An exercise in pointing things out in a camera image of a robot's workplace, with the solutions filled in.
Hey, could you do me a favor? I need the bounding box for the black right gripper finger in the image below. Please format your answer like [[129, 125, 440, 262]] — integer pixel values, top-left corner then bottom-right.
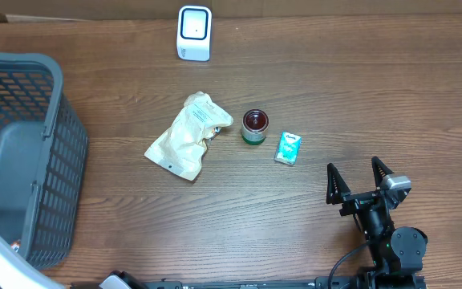
[[326, 163, 351, 205], [371, 157, 394, 189]]

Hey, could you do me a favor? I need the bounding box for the teal Kleenex tissue pack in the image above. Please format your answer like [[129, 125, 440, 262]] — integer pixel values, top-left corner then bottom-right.
[[274, 132, 302, 165]]

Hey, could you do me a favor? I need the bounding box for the jar with dark red lid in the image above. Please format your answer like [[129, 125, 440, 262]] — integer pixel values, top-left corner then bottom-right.
[[241, 109, 270, 145]]

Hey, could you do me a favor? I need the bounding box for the beige paper pouch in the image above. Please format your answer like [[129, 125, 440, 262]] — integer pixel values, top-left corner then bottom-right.
[[144, 92, 233, 181]]

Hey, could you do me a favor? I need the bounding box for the orange Kleenex tissue pack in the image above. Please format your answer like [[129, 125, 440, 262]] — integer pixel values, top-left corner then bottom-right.
[[10, 240, 21, 252]]

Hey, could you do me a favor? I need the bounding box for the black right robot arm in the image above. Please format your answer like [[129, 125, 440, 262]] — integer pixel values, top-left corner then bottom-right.
[[317, 157, 428, 289]]

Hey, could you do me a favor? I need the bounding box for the white black barcode scanner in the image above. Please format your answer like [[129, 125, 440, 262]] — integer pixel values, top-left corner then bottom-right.
[[176, 5, 213, 62]]

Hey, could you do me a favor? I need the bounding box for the grey plastic mesh basket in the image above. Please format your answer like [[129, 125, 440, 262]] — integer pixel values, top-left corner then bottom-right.
[[0, 52, 89, 269]]

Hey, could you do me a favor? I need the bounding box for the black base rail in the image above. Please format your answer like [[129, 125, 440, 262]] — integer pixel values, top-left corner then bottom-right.
[[70, 275, 376, 289]]

